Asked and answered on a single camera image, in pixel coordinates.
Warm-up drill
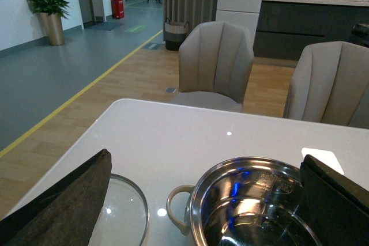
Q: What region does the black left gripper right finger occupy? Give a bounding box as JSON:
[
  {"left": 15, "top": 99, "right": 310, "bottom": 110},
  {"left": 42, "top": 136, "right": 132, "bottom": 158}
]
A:
[{"left": 300, "top": 154, "right": 368, "bottom": 245}]

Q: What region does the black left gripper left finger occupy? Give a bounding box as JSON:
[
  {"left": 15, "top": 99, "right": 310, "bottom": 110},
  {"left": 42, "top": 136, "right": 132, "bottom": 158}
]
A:
[{"left": 1, "top": 149, "right": 112, "bottom": 245}]

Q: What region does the glass pot lid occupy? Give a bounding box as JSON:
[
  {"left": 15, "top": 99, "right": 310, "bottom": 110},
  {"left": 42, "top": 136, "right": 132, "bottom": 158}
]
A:
[{"left": 89, "top": 174, "right": 149, "bottom": 245}]

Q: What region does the white electric cooking pot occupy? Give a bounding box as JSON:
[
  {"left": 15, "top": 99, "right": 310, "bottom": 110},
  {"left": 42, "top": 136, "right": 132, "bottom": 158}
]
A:
[{"left": 166, "top": 157, "right": 323, "bottom": 245}]

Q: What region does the beige chair right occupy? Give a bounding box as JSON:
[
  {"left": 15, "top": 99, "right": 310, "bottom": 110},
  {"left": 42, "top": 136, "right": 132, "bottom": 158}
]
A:
[{"left": 283, "top": 41, "right": 368, "bottom": 128}]

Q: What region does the beige chair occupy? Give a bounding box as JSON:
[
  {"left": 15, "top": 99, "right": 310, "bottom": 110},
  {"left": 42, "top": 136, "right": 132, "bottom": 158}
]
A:
[
  {"left": 283, "top": 41, "right": 368, "bottom": 128},
  {"left": 171, "top": 21, "right": 254, "bottom": 112}
]

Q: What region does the dark kitchen counter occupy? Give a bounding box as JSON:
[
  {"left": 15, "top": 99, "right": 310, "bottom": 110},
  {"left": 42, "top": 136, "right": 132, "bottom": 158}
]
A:
[{"left": 253, "top": 0, "right": 368, "bottom": 60}]

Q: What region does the beige chair left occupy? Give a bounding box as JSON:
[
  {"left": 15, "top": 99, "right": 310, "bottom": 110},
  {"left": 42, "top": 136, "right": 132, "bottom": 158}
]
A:
[{"left": 171, "top": 21, "right": 254, "bottom": 112}]

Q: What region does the potted green plant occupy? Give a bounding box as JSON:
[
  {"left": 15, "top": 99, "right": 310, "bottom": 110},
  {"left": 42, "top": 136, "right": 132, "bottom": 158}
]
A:
[{"left": 26, "top": 0, "right": 70, "bottom": 46}]

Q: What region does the woven laundry basket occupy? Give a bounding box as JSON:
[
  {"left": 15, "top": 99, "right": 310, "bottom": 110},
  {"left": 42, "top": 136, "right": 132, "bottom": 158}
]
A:
[{"left": 164, "top": 17, "right": 190, "bottom": 51}]

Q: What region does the red fire extinguisher box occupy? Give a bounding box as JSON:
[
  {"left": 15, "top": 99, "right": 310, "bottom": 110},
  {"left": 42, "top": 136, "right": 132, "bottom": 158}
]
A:
[{"left": 111, "top": 0, "right": 125, "bottom": 19}]

